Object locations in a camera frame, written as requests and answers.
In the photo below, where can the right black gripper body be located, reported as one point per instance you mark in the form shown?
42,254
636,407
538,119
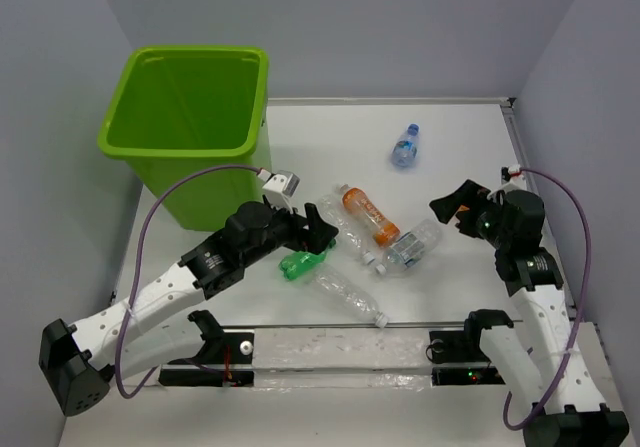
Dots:
484,222

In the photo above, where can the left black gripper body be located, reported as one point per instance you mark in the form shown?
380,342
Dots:
283,230

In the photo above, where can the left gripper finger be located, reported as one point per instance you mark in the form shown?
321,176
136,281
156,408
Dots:
316,239
313,217

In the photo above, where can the green crushed plastic bottle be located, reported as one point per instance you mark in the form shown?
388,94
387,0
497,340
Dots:
298,264

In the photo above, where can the clear bottle front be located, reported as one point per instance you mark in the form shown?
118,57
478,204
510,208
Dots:
350,297

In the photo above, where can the clear bottle blue label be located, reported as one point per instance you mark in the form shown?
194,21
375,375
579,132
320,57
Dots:
409,249

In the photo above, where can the blue cap water bottle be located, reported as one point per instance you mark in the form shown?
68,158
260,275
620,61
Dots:
405,149

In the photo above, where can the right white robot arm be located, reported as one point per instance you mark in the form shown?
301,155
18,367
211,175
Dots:
548,379

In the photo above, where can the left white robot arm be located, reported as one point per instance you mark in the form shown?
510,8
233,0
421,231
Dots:
81,360

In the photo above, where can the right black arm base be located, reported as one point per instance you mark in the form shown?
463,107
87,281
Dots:
456,362

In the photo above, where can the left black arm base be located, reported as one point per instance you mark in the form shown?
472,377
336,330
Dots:
229,365

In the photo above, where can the green plastic bin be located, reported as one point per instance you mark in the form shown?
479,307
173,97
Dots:
183,109

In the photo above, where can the clear crushed bottle white cap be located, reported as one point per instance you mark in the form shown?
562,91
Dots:
350,235

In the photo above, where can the orange drink bottle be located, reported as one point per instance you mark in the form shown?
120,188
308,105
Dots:
357,203

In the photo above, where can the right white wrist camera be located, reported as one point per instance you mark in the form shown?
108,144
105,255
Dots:
511,179

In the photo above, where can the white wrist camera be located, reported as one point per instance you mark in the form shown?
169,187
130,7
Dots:
511,179
279,189

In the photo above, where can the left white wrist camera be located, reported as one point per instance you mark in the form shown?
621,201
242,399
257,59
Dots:
279,189

